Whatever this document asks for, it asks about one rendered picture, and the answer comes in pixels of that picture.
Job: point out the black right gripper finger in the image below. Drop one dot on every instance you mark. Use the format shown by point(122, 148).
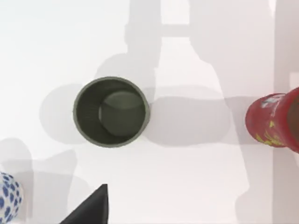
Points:
point(96, 207)

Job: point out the white and blue spotted cup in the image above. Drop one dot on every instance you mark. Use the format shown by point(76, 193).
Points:
point(9, 198)

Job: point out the dark green cup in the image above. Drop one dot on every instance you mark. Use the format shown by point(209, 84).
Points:
point(111, 112)

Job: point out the red patterned cup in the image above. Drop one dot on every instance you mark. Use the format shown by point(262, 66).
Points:
point(271, 119)

